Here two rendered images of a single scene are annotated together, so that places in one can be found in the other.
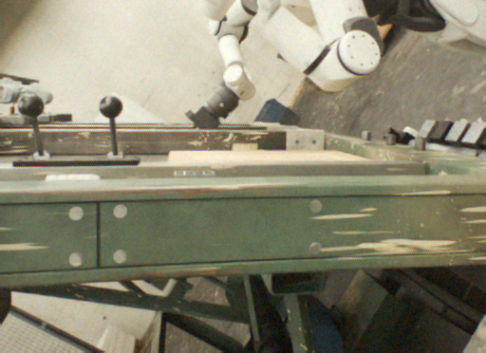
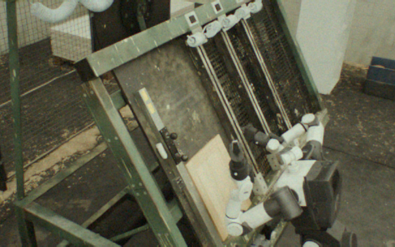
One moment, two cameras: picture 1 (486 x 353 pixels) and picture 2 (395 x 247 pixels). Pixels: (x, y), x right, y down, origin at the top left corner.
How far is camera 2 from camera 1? 1.77 m
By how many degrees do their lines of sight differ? 36
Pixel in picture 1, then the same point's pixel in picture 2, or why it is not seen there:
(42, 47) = not seen: outside the picture
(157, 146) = (223, 121)
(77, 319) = not seen: outside the picture
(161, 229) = (146, 201)
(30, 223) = (134, 175)
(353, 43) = (235, 227)
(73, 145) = (207, 85)
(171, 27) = not seen: outside the picture
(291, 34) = (230, 207)
